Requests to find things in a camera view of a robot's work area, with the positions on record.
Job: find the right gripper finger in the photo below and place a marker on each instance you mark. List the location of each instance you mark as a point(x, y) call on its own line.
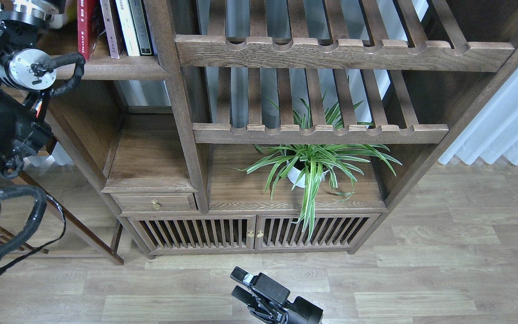
point(242, 276)
point(245, 297)

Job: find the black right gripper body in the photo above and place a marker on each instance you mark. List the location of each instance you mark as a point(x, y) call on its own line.
point(267, 300)

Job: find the dark maroon book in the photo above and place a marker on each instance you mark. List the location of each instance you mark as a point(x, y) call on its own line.
point(113, 31)

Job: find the red cover book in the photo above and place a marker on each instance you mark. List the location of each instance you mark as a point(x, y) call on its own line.
point(89, 26)

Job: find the yellow-green cover book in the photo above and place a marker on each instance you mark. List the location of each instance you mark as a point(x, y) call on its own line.
point(57, 21)

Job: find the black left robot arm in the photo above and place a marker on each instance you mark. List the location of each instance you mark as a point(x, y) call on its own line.
point(28, 79)

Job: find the brass drawer knob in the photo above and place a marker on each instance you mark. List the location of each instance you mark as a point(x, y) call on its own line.
point(155, 205)

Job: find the white plant pot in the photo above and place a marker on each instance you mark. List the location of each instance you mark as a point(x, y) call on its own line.
point(299, 173)

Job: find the green spider plant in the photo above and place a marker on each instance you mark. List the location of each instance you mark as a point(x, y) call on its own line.
point(314, 162)

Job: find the dark wooden bookshelf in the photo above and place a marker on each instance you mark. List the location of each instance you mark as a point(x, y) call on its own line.
point(176, 128)

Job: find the white spine book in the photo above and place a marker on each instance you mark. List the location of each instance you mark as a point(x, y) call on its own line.
point(128, 28)

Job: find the dark green spine book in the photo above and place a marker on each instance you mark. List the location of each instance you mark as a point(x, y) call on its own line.
point(142, 31)

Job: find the white curtain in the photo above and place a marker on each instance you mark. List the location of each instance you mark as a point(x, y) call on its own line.
point(493, 133)

